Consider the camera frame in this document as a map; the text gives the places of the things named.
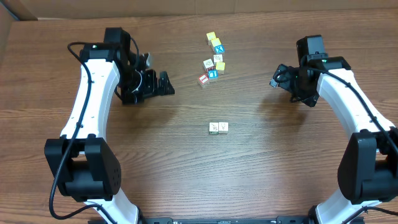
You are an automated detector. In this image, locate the blue X wooden block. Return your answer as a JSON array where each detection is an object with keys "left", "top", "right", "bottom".
[{"left": 214, "top": 45, "right": 225, "bottom": 54}]

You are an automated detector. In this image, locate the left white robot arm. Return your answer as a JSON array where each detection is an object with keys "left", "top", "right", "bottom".
[{"left": 44, "top": 27, "right": 175, "bottom": 223}]

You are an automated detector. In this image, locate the yellow top wooden block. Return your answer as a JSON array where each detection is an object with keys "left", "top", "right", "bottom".
[{"left": 206, "top": 32, "right": 216, "bottom": 42}]

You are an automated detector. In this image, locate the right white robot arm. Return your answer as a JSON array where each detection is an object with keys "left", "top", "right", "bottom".
[{"left": 270, "top": 35, "right": 397, "bottom": 224}]

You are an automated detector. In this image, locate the wooden block engraved picture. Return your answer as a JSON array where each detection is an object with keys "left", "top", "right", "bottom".
[{"left": 203, "top": 58, "right": 215, "bottom": 72}]

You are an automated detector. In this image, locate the yellow O wooden block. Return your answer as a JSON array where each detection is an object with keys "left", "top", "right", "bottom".
[{"left": 215, "top": 62, "right": 226, "bottom": 74}]

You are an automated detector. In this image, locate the plain engraved wooden block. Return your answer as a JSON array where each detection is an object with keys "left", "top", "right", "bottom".
[{"left": 213, "top": 54, "right": 223, "bottom": 63}]

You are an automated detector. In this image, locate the blue T wooden block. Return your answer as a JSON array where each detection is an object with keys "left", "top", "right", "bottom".
[{"left": 208, "top": 70, "right": 218, "bottom": 82}]

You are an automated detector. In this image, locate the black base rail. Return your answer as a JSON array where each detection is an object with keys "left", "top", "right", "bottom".
[{"left": 144, "top": 216, "right": 310, "bottom": 224}]

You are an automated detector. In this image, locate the plain deer wooden block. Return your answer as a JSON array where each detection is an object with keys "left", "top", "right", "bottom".
[{"left": 218, "top": 122, "right": 229, "bottom": 134}]

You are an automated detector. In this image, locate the red I wooden block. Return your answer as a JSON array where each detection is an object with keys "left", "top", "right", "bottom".
[{"left": 198, "top": 73, "right": 210, "bottom": 88}]

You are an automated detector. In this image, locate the green sided wooden block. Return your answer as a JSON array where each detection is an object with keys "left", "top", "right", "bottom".
[{"left": 209, "top": 122, "right": 219, "bottom": 134}]

